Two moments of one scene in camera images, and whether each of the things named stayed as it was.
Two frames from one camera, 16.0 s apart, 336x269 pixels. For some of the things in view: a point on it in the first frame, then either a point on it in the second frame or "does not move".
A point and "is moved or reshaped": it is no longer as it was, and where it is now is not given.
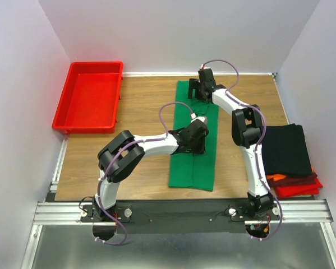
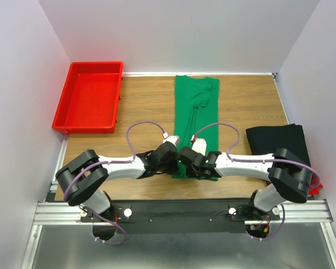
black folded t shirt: x=284 y=151 does not move
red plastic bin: x=90 y=102 does not move
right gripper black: x=194 y=83 → x=189 y=172
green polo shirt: x=194 y=170 is moved or reshaped
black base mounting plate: x=134 y=217 does not move
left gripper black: x=201 y=149 → x=174 y=168
